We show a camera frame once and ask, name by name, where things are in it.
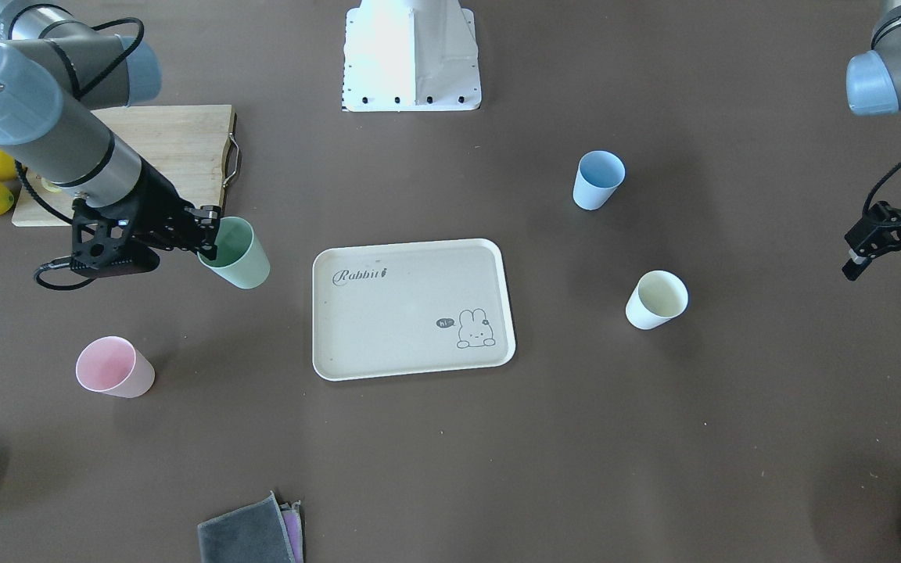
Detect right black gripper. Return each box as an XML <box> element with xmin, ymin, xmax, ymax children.
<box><xmin>128</xmin><ymin>160</ymin><xmax>221</xmax><ymax>261</ymax></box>

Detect green plastic cup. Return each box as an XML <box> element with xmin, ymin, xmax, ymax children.
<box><xmin>197</xmin><ymin>217</ymin><xmax>271</xmax><ymax>289</ymax></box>

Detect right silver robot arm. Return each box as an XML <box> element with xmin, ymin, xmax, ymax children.
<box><xmin>0</xmin><ymin>1</ymin><xmax>221</xmax><ymax>270</ymax></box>

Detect cream rabbit tray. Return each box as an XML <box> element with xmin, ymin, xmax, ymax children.
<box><xmin>312</xmin><ymin>238</ymin><xmax>516</xmax><ymax>382</ymax></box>

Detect wooden cutting board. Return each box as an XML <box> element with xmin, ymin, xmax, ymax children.
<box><xmin>12</xmin><ymin>105</ymin><xmax>237</xmax><ymax>228</ymax></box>

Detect pink plastic cup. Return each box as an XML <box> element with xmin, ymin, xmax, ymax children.
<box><xmin>75</xmin><ymin>336</ymin><xmax>155</xmax><ymax>398</ymax></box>

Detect cream plastic cup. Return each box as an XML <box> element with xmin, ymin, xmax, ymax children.
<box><xmin>625</xmin><ymin>271</ymin><xmax>689</xmax><ymax>329</ymax></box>

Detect grey folded cloth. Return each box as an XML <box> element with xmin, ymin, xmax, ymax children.
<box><xmin>197</xmin><ymin>493</ymin><xmax>305</xmax><ymax>562</ymax></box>

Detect blue plastic cup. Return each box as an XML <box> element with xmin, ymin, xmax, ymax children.
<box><xmin>573</xmin><ymin>150</ymin><xmax>626</xmax><ymax>210</ymax></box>

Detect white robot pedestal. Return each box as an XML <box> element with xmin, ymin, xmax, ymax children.
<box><xmin>341</xmin><ymin>1</ymin><xmax>482</xmax><ymax>112</ymax></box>

